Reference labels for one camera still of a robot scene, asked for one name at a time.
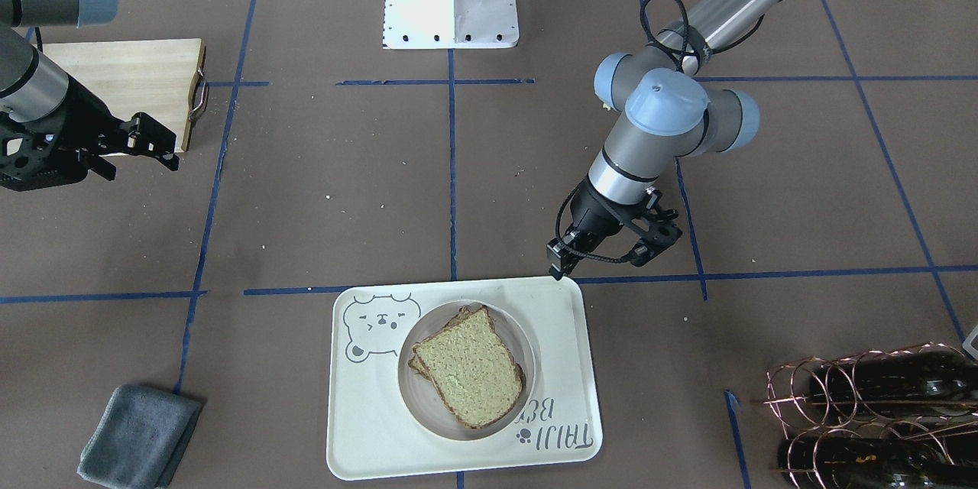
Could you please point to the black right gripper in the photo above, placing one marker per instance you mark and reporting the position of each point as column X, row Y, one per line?
column 79, row 113

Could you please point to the bread slice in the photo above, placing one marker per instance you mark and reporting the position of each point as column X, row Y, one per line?
column 439, row 325
column 475, row 374

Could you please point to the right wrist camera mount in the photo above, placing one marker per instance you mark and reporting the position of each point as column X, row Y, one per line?
column 30, row 162

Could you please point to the wooden cutting board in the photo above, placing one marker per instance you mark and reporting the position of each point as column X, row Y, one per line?
column 162, row 78

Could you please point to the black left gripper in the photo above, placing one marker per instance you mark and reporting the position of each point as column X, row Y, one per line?
column 594, row 215

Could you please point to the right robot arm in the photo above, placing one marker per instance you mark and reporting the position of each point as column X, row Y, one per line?
column 31, row 83

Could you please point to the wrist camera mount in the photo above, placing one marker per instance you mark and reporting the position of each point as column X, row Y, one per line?
column 654, row 226
column 30, row 162

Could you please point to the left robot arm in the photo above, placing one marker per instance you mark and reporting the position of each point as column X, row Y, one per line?
column 664, row 114

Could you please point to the grey folded cloth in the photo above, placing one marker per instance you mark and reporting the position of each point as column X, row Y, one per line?
column 141, row 438

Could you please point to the white round plate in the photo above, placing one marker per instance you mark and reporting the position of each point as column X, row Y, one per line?
column 420, row 397

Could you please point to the cream bear tray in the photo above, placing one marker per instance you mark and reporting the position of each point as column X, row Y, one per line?
column 371, row 434

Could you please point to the dark green wine bottle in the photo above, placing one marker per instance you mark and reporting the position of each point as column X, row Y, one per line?
column 931, row 383

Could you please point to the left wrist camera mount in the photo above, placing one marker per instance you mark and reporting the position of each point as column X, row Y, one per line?
column 654, row 226

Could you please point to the copper wire bottle rack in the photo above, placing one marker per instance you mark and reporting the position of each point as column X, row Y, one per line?
column 877, row 419

